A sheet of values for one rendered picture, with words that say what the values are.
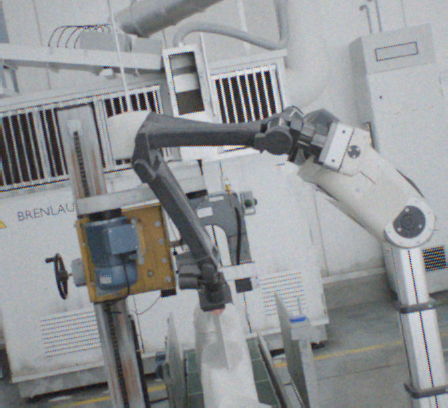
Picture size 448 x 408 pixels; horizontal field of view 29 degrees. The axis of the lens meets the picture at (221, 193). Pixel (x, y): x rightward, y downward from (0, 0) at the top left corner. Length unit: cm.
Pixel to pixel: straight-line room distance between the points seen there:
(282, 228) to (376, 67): 159
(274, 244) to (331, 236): 144
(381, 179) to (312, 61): 392
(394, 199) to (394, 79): 436
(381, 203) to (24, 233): 389
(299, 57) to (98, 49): 150
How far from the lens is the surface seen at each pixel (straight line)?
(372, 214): 249
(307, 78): 631
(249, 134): 228
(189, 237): 249
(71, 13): 737
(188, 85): 593
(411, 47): 690
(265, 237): 598
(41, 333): 612
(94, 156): 328
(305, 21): 636
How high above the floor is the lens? 151
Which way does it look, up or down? 3 degrees down
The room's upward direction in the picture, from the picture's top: 10 degrees counter-clockwise
